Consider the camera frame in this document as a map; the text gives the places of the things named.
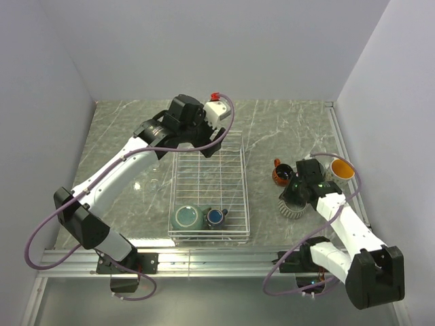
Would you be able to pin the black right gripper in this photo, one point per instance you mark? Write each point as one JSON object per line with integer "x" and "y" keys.
{"x": 288, "y": 196}

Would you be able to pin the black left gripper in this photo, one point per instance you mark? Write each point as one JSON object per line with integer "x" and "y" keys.
{"x": 209, "y": 132}

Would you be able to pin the ribbed striped ceramic cup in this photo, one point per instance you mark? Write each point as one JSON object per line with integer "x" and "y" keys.
{"x": 291, "y": 211}

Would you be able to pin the orange ceramic mug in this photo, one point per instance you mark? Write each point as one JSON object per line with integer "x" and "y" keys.
{"x": 282, "y": 173}

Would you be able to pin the floral white ceramic mug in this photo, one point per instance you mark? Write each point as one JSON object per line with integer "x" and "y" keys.
{"x": 339, "y": 172}

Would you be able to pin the small dark blue mug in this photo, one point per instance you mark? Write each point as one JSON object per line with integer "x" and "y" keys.
{"x": 215, "y": 219}

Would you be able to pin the teal glazed ceramic mug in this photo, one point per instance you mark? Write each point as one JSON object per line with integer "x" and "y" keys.
{"x": 188, "y": 218}

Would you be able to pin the pale blue ceramic mug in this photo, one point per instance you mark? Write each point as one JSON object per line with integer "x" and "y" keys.
{"x": 325, "y": 162}

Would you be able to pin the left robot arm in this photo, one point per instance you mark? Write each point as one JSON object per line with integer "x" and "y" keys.
{"x": 186, "y": 121}

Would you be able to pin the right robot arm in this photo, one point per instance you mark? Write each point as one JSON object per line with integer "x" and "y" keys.
{"x": 372, "y": 272}

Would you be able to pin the white wire dish rack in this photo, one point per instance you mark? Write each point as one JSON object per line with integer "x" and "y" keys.
{"x": 218, "y": 182}

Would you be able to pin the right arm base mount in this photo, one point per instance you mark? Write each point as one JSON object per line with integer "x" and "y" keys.
{"x": 306, "y": 274}

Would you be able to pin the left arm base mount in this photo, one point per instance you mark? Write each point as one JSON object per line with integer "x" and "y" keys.
{"x": 126, "y": 275}

